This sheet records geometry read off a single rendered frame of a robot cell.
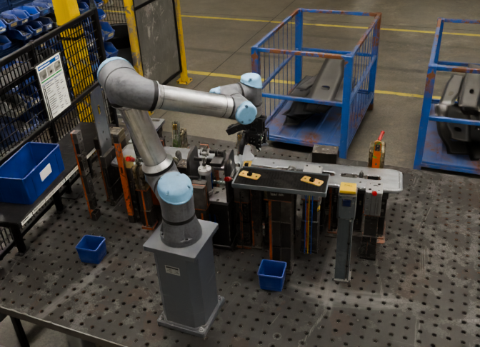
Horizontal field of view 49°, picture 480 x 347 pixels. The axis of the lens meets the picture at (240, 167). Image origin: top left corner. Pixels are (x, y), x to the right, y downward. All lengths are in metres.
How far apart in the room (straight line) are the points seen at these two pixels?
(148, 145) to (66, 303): 0.86
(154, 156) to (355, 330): 1.00
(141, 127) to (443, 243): 1.49
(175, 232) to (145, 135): 0.35
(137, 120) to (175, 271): 0.56
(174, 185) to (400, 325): 1.02
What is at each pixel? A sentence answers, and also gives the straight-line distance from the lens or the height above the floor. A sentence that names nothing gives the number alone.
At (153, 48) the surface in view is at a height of 0.58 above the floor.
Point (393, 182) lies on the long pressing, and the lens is 2.39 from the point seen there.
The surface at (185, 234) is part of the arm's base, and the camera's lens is 1.86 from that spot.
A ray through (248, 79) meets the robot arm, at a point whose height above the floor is 1.59.
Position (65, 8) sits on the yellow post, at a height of 1.60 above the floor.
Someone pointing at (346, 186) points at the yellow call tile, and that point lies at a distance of 2.05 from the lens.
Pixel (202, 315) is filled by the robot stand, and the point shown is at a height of 0.78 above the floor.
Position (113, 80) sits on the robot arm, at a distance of 1.62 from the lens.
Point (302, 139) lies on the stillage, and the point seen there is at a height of 0.19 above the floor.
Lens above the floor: 2.29
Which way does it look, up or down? 31 degrees down
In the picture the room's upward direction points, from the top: 3 degrees counter-clockwise
